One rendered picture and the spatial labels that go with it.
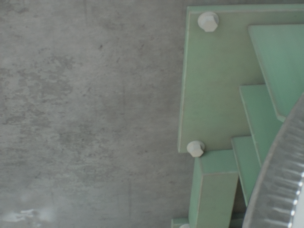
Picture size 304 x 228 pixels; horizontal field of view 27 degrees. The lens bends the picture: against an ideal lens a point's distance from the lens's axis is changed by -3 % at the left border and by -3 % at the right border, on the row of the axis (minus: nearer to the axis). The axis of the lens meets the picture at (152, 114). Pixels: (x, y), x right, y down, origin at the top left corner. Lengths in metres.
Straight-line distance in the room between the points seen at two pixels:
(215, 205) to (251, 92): 0.30
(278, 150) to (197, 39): 0.50
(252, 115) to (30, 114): 0.42
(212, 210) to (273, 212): 0.80
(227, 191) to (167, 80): 0.29
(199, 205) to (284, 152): 0.74
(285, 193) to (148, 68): 0.61
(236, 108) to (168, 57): 0.18
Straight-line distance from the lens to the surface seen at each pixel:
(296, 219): 0.63
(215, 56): 1.18
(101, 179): 1.42
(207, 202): 1.40
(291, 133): 0.70
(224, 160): 1.35
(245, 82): 1.23
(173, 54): 1.18
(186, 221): 1.56
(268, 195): 0.64
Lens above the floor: 0.89
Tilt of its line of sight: 44 degrees down
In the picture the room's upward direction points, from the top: 172 degrees clockwise
